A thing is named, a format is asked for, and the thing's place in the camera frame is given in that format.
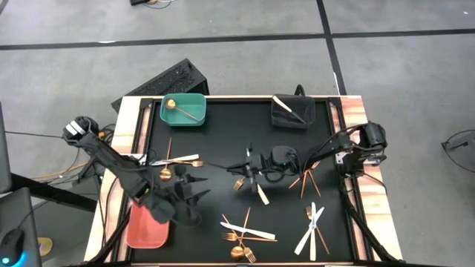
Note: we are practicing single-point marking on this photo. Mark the yellow floor sticker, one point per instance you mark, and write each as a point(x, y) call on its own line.
point(45, 246)

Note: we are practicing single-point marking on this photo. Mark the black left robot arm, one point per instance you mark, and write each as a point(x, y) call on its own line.
point(122, 170)

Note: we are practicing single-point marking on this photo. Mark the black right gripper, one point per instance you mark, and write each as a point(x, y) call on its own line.
point(256, 163)

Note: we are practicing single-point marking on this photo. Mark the teal plastic bin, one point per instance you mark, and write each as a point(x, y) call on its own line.
point(174, 118)

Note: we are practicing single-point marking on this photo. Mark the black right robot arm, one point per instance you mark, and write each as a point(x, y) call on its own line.
point(334, 142)

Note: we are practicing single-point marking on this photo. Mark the grey plastic bin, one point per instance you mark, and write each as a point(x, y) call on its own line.
point(282, 120)

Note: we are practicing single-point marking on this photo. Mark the black computer case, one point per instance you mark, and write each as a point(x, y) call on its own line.
point(167, 81)

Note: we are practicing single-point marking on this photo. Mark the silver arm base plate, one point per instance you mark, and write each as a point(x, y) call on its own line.
point(341, 160)

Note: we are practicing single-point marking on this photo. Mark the orange plastic bin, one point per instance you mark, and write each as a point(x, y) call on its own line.
point(144, 233)

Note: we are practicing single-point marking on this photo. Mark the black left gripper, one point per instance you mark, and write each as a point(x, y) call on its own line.
point(182, 196)

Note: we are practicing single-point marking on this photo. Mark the grey desk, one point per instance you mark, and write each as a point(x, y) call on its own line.
point(29, 222)

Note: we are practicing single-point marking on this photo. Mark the black stand bar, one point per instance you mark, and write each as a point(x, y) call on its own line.
point(55, 193)

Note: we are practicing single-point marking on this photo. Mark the black computer mouse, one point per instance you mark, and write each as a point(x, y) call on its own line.
point(11, 244)

